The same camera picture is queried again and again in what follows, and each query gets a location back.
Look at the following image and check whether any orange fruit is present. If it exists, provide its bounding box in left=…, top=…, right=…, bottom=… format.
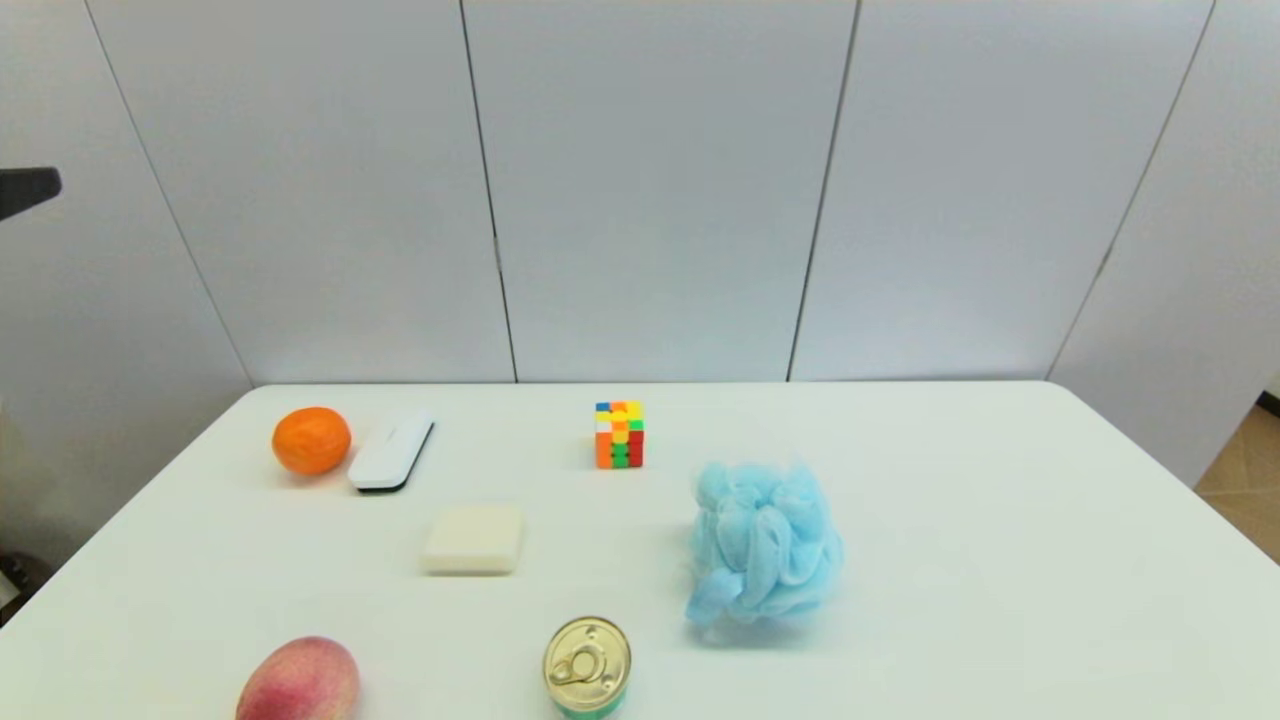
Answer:
left=272, top=406, right=353, bottom=477

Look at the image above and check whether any dark background floor object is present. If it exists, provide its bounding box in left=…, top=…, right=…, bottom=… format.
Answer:
left=0, top=553, right=46, bottom=626

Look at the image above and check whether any white oblong case black base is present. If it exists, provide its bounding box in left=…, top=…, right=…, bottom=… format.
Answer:
left=348, top=415, right=436, bottom=494

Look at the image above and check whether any red yellow mango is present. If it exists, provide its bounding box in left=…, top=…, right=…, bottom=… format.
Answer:
left=236, top=636, right=361, bottom=720

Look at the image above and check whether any cream soap bar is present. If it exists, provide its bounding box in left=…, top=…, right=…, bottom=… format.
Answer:
left=421, top=503, right=526, bottom=577

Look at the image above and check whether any multicolour puzzle cube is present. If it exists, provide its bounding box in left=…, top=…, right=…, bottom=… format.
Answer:
left=595, top=401, right=646, bottom=470

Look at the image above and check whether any green tin can gold lid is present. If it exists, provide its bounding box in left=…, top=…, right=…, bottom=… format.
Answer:
left=543, top=616, right=633, bottom=720

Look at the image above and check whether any light blue mesh bath loofah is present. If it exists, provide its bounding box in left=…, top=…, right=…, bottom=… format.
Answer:
left=685, top=458, right=844, bottom=629

